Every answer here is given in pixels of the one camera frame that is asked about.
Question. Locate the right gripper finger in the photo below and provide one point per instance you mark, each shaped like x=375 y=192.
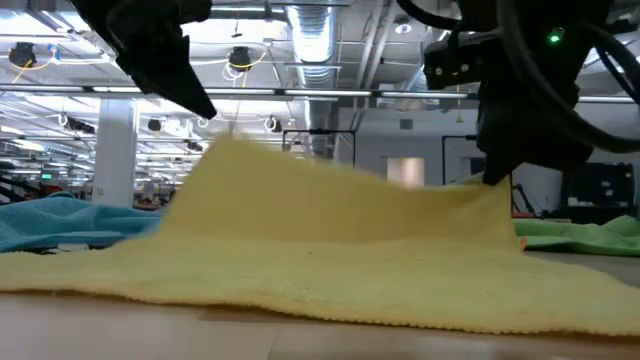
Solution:
x=496 y=170

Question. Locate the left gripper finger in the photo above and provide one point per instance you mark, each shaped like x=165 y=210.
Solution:
x=170 y=75

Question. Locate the blue microfiber towel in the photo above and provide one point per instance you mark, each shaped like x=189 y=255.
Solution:
x=65 y=220

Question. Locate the yellow microfiber towel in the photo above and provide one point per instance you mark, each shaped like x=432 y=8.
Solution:
x=310 y=250

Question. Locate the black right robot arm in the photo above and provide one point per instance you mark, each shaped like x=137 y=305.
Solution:
x=530 y=15

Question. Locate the green microfiber towel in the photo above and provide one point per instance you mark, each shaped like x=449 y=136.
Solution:
x=580 y=237

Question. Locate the white door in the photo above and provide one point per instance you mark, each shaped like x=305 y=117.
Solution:
x=405 y=172

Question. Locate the white building pillar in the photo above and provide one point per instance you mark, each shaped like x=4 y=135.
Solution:
x=115 y=160

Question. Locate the black storage cabinet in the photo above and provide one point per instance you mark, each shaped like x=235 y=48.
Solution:
x=597 y=190

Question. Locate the long ceiling light bar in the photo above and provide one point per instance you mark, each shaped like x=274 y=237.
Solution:
x=325 y=93

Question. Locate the black background rig frame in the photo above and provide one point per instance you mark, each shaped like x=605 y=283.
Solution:
x=320 y=132
x=457 y=137

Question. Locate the black ceiling-mounted camera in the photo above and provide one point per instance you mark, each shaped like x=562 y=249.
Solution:
x=240 y=57
x=22 y=54

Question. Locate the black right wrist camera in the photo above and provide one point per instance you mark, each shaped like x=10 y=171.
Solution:
x=450 y=62

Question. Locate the silver ventilation duct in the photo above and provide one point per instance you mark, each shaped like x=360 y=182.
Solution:
x=312 y=40

